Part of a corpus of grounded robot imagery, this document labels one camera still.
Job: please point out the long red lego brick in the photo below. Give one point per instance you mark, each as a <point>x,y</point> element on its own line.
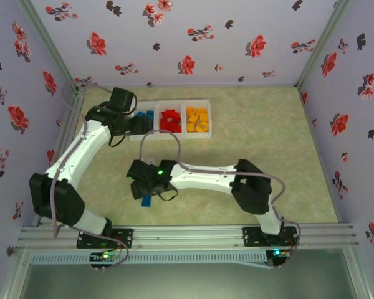
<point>176,128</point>

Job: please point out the right controller circuit board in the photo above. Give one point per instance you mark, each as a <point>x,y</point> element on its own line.
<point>279,253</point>

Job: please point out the white translucent plastic container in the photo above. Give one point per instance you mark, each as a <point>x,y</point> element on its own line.
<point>171,135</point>
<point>143,138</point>
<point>196,134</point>

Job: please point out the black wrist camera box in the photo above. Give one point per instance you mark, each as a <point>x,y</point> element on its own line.
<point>141,170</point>
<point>122,99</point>

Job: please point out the aluminium lower frame rail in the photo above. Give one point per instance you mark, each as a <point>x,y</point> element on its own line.
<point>358,277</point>
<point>14,277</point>

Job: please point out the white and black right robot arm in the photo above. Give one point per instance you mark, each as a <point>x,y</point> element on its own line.
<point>205,179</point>

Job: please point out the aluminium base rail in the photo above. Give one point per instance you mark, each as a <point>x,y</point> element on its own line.
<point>190,236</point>

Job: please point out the aluminium corner post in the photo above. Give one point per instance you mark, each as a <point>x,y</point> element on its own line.
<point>324,40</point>
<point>46,43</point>

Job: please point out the aluminium side rail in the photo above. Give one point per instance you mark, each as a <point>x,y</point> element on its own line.
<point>65,137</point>

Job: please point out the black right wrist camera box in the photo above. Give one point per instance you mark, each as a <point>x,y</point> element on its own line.
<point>141,170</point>

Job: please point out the aluminium back rail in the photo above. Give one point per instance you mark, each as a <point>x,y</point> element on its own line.
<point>252,85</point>

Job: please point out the controller circuit board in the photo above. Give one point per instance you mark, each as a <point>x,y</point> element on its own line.
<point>104,257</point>
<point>279,253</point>

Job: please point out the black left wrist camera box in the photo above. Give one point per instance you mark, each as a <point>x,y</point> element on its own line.
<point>122,99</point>

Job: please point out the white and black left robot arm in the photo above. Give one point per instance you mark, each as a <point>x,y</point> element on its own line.
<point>78,152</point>

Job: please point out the small yellow lego piece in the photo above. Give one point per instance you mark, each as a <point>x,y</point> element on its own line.
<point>190,127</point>

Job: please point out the tall yellow lego brick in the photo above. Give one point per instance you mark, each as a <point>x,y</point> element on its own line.
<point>193,119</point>

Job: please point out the left controller circuit board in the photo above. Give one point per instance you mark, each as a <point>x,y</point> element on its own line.
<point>104,257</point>

